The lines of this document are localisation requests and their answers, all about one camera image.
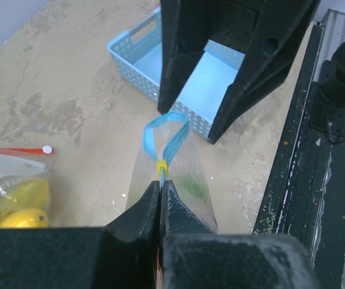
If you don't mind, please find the green grape bunch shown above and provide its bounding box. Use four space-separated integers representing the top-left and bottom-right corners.
177 174 210 204

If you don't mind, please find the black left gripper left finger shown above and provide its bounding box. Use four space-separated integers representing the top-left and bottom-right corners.
0 181 160 288

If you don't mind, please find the yellow star fruit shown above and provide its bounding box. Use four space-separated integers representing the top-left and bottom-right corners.
10 178 50 211

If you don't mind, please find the clear blue-zipper bag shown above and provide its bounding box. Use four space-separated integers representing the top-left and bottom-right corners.
126 111 218 232

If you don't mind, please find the clear orange-zipper bag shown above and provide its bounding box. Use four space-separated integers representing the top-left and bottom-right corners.
0 145 54 225

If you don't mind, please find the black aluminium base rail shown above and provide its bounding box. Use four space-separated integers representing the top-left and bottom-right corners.
253 10 345 283

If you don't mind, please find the yellow mango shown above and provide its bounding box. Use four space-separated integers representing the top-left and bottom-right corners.
0 208 49 228

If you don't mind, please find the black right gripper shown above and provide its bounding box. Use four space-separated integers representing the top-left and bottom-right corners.
158 0 319 145

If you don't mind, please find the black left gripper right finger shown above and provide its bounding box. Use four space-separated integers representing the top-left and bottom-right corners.
160 181 320 288

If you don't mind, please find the light blue plastic basket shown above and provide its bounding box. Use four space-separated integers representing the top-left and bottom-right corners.
107 8 244 140

